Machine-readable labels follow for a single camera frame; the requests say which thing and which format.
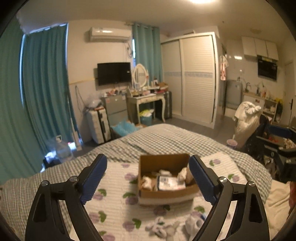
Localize teal curtain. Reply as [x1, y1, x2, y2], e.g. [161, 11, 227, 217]
[132, 23, 163, 83]
[1, 19, 77, 183]

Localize white kitchen cabinets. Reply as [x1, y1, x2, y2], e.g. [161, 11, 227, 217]
[241, 36, 279, 61]

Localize white black suitcase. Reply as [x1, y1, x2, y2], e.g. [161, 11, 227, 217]
[86, 107, 111, 145]

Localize grey washing machine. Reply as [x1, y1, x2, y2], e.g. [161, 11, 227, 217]
[226, 80, 243, 109]

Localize grey plush bunny toy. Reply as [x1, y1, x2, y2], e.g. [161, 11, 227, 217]
[145, 216, 180, 241]

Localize white bundled laundry bag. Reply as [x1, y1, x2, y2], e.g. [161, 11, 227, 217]
[233, 101, 262, 149]

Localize white air conditioner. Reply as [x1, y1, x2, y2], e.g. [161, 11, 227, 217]
[89, 27, 132, 43]

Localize teal right curtain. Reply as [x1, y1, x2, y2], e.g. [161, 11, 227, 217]
[132, 23, 163, 83]

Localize white cloth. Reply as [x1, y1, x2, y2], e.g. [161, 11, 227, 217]
[185, 214, 205, 240]

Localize black wall television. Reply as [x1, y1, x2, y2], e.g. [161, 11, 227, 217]
[97, 62, 132, 86]

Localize white dressing table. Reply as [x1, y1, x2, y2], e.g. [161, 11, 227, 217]
[126, 91, 171, 123]

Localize teal left curtain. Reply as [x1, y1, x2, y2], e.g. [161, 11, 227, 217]
[1, 19, 77, 183]

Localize black range hood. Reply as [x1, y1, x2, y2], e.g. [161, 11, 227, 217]
[257, 55, 278, 81]

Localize white wardrobe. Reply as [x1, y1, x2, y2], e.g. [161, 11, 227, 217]
[161, 32, 222, 128]

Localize oval vanity mirror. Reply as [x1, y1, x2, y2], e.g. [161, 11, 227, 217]
[132, 64, 149, 88]

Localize brown cardboard box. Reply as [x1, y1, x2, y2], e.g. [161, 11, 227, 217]
[137, 154, 200, 206]

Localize white floral quilt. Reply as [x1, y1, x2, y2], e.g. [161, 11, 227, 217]
[67, 151, 248, 241]

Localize cream lace sock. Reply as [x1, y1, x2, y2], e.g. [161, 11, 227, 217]
[177, 167, 187, 183]

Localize clear water jug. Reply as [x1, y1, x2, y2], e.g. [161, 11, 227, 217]
[53, 135, 73, 163]

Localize white packet in box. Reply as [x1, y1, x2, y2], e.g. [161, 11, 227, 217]
[156, 176, 186, 191]

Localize grey mini fridge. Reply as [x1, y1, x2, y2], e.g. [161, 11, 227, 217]
[101, 94, 128, 126]

